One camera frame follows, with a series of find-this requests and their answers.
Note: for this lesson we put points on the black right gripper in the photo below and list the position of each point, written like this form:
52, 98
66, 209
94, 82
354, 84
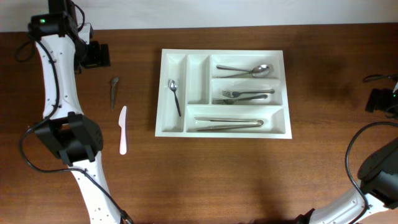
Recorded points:
382, 95

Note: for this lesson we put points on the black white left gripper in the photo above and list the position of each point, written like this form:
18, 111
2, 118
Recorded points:
102, 58

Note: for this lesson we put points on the dark metal knife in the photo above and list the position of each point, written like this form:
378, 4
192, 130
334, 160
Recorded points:
114, 83
173, 87

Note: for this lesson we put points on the white plastic knife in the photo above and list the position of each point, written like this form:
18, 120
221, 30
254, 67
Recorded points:
122, 125

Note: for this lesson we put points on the dark metal rod utensil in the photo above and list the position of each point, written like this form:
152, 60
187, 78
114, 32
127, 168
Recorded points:
229, 123

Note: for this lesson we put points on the metal spoon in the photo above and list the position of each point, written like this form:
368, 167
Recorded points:
222, 67
261, 72

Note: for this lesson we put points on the metal fork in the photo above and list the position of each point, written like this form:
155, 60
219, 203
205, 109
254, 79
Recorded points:
234, 101
235, 94

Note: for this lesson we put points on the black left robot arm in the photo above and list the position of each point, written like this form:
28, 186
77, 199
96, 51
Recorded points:
65, 48

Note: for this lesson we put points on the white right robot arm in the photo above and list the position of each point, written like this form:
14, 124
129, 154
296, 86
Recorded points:
375, 190

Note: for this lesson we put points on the white plastic cutlery tray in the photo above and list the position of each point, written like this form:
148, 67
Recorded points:
199, 83

